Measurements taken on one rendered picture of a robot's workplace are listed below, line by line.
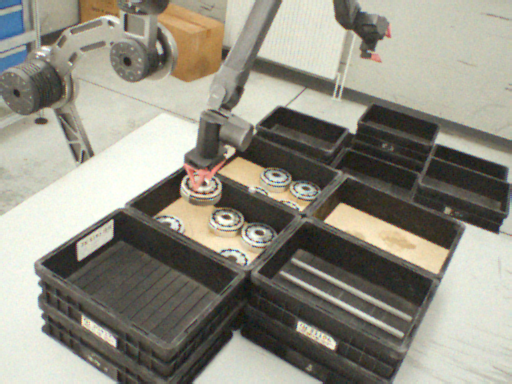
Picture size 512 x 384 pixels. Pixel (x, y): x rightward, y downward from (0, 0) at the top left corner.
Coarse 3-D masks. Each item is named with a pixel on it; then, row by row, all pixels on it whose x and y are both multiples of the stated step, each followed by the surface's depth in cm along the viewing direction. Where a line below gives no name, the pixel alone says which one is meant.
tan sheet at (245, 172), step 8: (240, 160) 196; (224, 168) 190; (232, 168) 191; (240, 168) 191; (248, 168) 192; (256, 168) 193; (232, 176) 187; (240, 176) 187; (248, 176) 188; (256, 176) 189; (248, 184) 184; (256, 184) 185; (272, 192) 182; (280, 192) 183; (304, 208) 177
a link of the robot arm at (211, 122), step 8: (208, 112) 130; (216, 112) 131; (200, 120) 130; (208, 120) 129; (216, 120) 129; (224, 120) 129; (200, 128) 131; (208, 128) 130; (216, 128) 130; (208, 136) 131; (216, 136) 132
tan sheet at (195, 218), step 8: (176, 200) 171; (184, 200) 171; (168, 208) 167; (176, 208) 168; (184, 208) 168; (192, 208) 169; (200, 208) 169; (208, 208) 170; (216, 208) 171; (176, 216) 165; (184, 216) 165; (192, 216) 166; (200, 216) 166; (208, 216) 167; (184, 224) 162; (192, 224) 163; (200, 224) 163; (184, 232) 159; (192, 232) 160; (200, 232) 160; (208, 232) 161; (200, 240) 157; (208, 240) 158; (216, 240) 158; (224, 240) 159; (232, 240) 159; (216, 248) 155; (240, 248) 157
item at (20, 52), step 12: (0, 0) 295; (12, 0) 304; (0, 12) 297; (12, 12) 306; (0, 24) 302; (12, 24) 310; (0, 36) 305; (12, 36) 313; (12, 48) 316; (24, 48) 322; (0, 60) 311; (12, 60) 319; (0, 72) 314
